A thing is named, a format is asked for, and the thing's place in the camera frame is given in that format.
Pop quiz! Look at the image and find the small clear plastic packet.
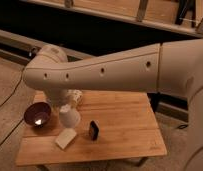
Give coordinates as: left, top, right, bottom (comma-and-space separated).
68, 90, 83, 108

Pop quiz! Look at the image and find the black cable at right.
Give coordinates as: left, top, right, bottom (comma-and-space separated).
177, 123, 189, 130

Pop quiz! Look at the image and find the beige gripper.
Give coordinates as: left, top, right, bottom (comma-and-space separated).
45, 90, 69, 107

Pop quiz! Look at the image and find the black cable on floor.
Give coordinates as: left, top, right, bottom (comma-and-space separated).
0, 47, 37, 152

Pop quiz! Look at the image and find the black eraser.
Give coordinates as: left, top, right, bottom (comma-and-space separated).
89, 121, 99, 141

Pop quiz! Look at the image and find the white sponge block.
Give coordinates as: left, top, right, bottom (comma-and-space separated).
55, 128, 77, 149

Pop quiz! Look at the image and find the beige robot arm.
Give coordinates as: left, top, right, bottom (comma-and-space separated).
23, 39, 203, 171

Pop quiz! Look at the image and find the dark purple bowl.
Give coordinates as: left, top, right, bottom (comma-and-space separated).
24, 102, 51, 127

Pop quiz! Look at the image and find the wooden board table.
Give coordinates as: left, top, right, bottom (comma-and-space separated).
16, 91, 167, 166

